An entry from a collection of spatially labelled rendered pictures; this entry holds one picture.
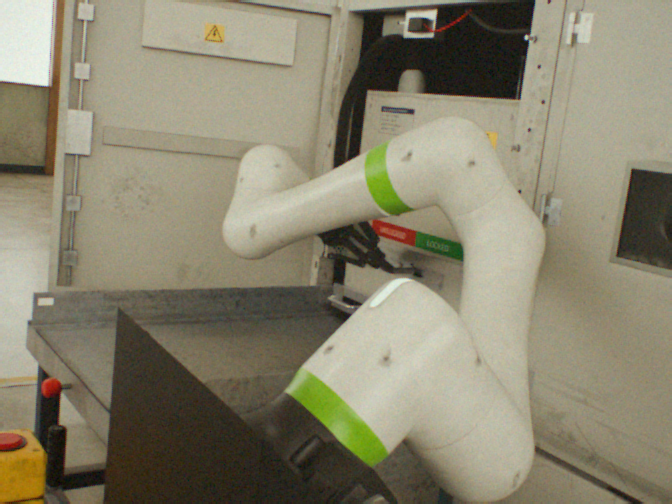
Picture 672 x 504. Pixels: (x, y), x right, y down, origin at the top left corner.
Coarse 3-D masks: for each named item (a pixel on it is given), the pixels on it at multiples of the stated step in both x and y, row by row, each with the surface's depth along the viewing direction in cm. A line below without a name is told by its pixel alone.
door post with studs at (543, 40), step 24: (552, 0) 138; (552, 24) 138; (528, 48) 143; (552, 48) 138; (528, 72) 143; (552, 72) 138; (528, 96) 143; (528, 120) 142; (528, 144) 142; (528, 168) 142; (528, 192) 142
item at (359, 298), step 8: (336, 288) 197; (344, 288) 194; (352, 288) 193; (344, 296) 194; (352, 296) 191; (360, 296) 188; (368, 296) 186; (352, 304) 191; (360, 304) 189; (352, 312) 191
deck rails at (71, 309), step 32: (192, 288) 177; (224, 288) 181; (256, 288) 186; (288, 288) 191; (32, 320) 159; (64, 320) 162; (96, 320) 166; (160, 320) 172; (192, 320) 175; (224, 320) 179; (224, 384) 122; (256, 384) 125; (288, 384) 128
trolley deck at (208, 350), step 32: (256, 320) 183; (288, 320) 187; (320, 320) 190; (32, 352) 158; (64, 352) 146; (96, 352) 148; (192, 352) 154; (224, 352) 157; (256, 352) 159; (288, 352) 162; (96, 384) 132; (96, 416) 126
